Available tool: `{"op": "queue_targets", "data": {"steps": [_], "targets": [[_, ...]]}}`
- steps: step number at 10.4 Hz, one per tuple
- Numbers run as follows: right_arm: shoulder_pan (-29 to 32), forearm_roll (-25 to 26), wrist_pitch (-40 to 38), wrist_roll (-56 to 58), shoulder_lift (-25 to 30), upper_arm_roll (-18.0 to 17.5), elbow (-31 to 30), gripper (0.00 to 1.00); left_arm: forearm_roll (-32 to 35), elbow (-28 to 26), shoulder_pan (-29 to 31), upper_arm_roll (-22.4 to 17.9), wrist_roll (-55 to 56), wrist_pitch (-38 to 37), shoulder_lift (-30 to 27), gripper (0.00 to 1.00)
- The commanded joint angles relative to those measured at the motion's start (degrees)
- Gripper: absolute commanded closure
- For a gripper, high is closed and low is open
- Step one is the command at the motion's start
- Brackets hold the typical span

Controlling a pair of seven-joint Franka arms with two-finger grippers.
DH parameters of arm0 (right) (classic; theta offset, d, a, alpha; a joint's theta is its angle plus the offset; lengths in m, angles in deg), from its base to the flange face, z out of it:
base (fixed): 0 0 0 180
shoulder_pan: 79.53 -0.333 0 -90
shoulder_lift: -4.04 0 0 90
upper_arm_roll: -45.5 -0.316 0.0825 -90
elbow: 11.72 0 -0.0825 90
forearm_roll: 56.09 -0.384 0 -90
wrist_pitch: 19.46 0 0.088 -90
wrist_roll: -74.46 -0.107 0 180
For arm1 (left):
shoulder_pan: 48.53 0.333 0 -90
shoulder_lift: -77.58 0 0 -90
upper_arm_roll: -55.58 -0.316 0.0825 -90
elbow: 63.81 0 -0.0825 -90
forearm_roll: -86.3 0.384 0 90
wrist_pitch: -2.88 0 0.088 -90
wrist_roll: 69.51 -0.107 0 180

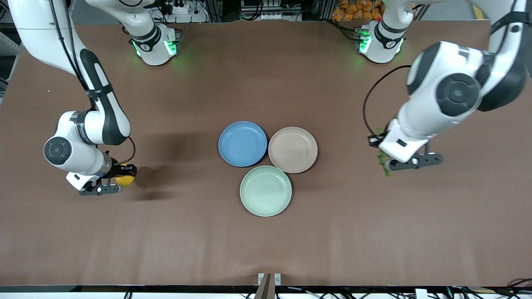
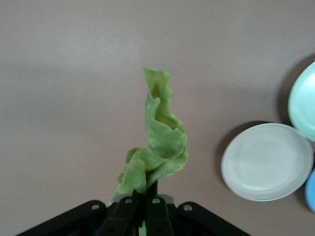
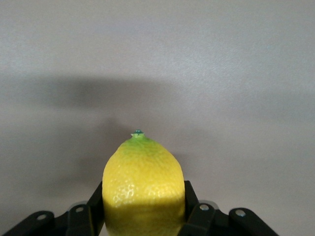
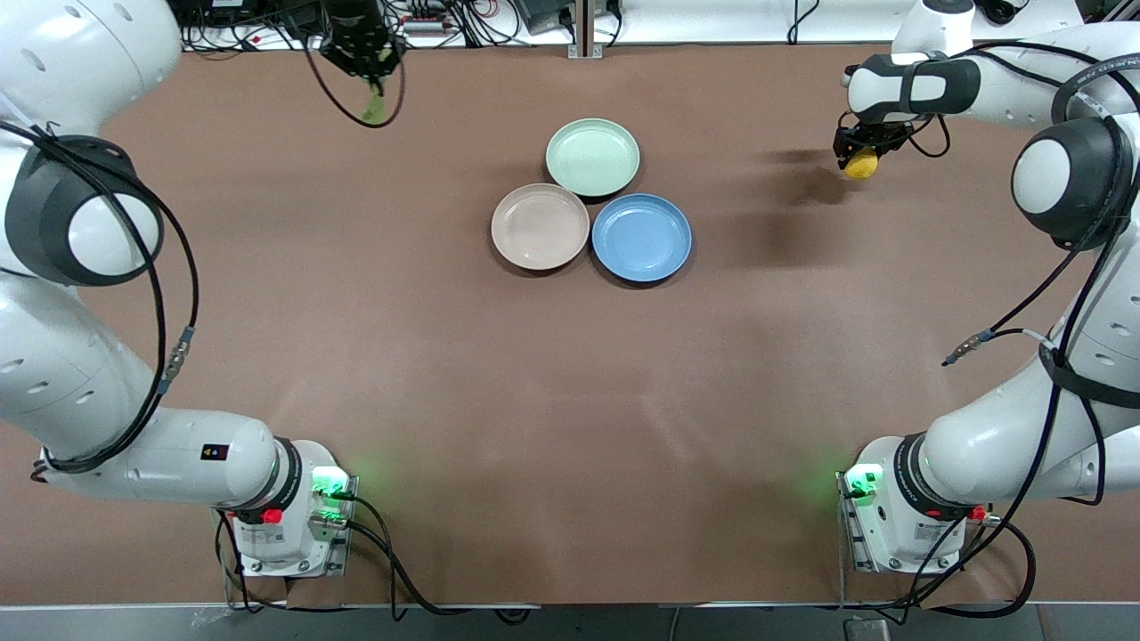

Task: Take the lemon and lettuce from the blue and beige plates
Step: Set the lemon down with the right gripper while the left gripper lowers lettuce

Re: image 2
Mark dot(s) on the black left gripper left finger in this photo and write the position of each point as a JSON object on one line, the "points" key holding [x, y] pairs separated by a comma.
{"points": [[125, 214]]}

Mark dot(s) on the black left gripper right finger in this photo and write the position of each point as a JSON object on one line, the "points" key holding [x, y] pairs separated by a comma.
{"points": [[157, 216]]}

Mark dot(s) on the green lettuce leaf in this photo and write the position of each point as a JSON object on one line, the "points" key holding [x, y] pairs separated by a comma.
{"points": [[162, 137]]}

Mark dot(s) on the beige plate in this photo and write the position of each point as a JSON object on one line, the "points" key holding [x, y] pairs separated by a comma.
{"points": [[265, 162]]}

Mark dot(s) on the blue plate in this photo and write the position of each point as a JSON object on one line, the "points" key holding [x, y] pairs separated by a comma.
{"points": [[311, 191]]}

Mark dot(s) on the mint green plate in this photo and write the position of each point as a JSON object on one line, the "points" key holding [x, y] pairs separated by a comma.
{"points": [[304, 103]]}

